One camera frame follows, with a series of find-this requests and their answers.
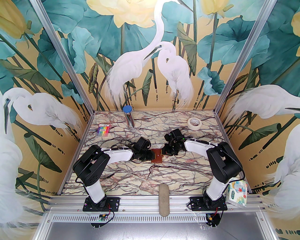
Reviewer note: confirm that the brown leather card holder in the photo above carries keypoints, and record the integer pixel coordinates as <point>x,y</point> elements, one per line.
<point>157,159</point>

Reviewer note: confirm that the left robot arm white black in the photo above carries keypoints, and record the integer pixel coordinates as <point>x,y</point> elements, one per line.
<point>119,154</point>

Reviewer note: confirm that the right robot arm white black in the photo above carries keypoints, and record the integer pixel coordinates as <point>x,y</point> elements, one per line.
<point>196,146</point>

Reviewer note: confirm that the white masking tape roll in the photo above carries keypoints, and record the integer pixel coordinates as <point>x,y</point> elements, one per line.
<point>194,123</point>

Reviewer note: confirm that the beige oblong pad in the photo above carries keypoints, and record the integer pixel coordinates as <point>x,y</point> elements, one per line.
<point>164,199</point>

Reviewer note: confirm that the clear tube with blue lid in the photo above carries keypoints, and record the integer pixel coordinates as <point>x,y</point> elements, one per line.
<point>128,114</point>

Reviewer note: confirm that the pack of coloured pens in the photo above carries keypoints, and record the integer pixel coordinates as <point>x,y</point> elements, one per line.
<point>103,130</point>

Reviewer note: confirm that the perforated metal tray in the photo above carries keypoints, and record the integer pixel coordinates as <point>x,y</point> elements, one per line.
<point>150,232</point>

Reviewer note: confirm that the printed tissue pack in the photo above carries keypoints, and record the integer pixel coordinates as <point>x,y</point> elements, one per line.
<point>236,192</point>

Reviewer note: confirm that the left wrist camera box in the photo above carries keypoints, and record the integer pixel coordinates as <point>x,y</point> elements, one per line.
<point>143,143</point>

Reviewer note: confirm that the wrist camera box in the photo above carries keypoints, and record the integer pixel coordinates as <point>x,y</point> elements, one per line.
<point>143,143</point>
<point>175,134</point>

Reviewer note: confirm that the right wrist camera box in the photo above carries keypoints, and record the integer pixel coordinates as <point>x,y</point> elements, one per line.
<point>175,134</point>

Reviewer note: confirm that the aluminium front rail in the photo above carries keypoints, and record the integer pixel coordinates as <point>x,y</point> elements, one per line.
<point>140,201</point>

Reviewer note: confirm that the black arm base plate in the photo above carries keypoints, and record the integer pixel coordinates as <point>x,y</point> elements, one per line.
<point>114,202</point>
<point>195,204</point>

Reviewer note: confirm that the small circuit board mount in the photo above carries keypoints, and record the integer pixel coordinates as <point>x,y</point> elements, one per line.
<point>211,219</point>
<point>101,218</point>

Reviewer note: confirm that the aluminium frame post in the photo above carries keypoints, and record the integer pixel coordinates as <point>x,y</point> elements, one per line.
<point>241,56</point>
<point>65,56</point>

